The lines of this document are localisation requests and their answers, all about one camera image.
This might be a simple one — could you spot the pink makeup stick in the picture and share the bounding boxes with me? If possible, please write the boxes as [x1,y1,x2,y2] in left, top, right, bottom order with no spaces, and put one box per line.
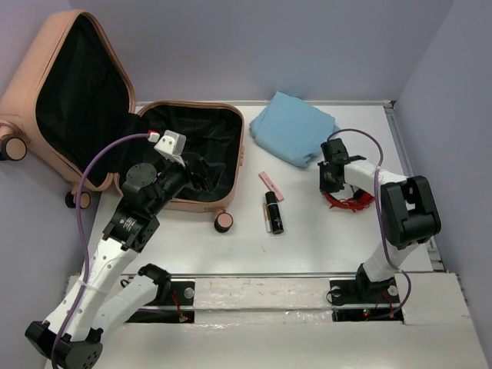
[258,171,284,201]

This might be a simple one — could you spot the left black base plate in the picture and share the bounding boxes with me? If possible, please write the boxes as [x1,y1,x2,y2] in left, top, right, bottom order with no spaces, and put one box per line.
[127,279,195,324]

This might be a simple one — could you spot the black cosmetic bottle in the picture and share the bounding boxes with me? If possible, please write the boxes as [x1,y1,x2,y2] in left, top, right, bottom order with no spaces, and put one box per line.
[265,191,284,234]

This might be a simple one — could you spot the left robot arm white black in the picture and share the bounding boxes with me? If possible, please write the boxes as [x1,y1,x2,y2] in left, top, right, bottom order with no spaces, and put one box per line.
[25,158,225,368]

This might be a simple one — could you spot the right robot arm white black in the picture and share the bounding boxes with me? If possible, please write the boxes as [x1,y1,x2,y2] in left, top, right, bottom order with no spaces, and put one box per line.
[318,138,441,306]

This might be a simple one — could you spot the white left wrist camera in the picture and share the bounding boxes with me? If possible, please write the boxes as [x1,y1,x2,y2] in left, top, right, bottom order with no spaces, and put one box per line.
[154,130,186,168]

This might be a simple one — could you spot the beige white concealer tube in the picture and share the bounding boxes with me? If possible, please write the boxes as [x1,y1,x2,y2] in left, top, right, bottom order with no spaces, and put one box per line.
[262,201,271,233]

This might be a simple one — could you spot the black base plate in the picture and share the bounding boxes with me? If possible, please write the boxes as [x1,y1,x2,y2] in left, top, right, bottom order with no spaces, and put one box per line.
[127,279,195,324]
[325,278,404,323]

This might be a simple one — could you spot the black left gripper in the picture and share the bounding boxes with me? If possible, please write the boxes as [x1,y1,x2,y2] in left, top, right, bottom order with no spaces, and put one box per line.
[149,151,226,215]

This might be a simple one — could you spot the red corded headphones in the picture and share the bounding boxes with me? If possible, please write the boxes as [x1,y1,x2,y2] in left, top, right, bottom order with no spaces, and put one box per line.
[324,189,375,213]

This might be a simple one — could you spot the pink hard-shell suitcase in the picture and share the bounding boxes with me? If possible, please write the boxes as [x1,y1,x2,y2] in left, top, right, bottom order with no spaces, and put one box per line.
[1,10,244,233]

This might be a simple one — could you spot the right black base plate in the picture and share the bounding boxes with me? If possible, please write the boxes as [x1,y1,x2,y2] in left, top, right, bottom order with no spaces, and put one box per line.
[325,278,404,323]

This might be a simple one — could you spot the light blue cloth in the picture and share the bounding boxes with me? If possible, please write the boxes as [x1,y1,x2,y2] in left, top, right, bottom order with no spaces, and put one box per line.
[249,91,338,168]

